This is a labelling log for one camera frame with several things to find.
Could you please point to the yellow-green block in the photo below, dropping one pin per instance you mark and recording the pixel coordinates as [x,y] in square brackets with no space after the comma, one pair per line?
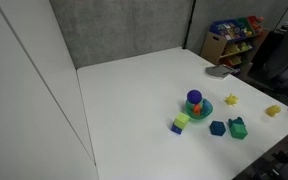
[181,120]

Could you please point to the yellow spiky toy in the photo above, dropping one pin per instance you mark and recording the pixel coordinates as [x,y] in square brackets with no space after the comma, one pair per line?
[231,99]

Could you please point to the orange toy figure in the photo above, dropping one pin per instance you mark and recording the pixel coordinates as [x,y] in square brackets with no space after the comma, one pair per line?
[196,109]

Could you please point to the light blue toy figure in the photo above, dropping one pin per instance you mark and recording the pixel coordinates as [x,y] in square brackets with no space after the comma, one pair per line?
[207,107]

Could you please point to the wooden toy shelf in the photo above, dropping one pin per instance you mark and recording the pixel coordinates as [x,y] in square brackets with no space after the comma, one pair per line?
[212,46]

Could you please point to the dark teal block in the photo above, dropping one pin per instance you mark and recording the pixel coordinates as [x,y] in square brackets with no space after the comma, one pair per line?
[217,128]

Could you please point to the teal toy figure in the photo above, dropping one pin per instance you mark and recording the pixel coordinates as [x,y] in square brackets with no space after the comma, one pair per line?
[235,120]

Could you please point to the yellow block at edge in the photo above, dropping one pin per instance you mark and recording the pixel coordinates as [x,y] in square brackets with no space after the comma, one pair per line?
[272,110]

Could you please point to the blue cube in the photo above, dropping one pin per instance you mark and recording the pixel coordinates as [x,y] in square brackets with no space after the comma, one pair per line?
[176,129]

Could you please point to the purple ball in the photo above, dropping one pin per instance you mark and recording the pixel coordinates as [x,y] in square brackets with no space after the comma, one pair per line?
[194,96]

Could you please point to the green bowl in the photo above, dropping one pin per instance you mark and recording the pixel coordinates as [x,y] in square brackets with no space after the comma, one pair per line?
[204,117]

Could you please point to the grey metal plate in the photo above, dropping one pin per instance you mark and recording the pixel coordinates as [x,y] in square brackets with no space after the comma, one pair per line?
[218,71]

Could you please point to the black partition pole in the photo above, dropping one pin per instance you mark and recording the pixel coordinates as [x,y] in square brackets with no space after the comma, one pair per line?
[189,23]

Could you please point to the blue storage bin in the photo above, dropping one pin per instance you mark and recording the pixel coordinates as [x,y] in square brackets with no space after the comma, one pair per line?
[227,30]

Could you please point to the green cube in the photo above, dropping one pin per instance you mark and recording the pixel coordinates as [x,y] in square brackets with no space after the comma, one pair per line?
[239,132]

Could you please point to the green storage bin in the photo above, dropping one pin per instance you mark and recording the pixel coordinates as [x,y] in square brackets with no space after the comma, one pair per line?
[247,25]

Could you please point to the red storage bin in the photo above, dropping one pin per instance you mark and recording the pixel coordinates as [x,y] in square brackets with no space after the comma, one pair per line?
[254,22]

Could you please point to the black office chair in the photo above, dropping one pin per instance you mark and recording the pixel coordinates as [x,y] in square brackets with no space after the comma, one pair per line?
[284,53]

